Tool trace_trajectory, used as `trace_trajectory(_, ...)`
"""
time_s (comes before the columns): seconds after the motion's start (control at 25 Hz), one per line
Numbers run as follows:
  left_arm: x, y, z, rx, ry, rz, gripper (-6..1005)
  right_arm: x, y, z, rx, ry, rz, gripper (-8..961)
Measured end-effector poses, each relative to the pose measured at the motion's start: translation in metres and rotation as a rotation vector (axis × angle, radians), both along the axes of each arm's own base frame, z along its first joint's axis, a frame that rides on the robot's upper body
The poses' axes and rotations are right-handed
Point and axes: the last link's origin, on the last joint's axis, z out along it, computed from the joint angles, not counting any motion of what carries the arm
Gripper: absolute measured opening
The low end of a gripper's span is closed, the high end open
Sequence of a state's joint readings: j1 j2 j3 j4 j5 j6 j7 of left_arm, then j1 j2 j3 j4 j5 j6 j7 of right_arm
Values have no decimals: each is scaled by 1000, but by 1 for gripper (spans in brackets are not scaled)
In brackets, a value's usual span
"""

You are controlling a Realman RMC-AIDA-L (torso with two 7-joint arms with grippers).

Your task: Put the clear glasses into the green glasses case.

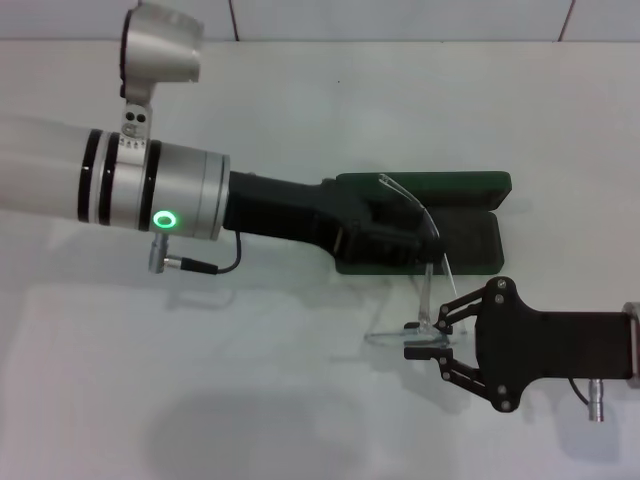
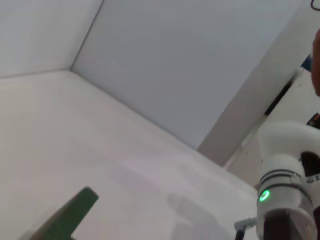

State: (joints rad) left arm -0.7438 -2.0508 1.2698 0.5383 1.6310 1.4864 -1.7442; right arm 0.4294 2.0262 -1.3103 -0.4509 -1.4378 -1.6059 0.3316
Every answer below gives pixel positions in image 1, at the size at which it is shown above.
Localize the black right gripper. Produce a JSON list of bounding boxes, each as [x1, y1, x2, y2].
[[402, 275, 634, 415]]

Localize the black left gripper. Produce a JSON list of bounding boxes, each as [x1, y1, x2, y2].
[[222, 171, 440, 265]]

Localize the clear white glasses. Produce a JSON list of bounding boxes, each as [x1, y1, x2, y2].
[[363, 172, 471, 352]]

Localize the green glasses case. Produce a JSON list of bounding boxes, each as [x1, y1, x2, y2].
[[332, 170, 513, 276]]

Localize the dark right wrist cable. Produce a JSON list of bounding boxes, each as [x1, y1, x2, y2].
[[569, 377, 610, 425]]

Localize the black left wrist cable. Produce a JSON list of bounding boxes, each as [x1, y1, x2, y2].
[[147, 230, 245, 275]]

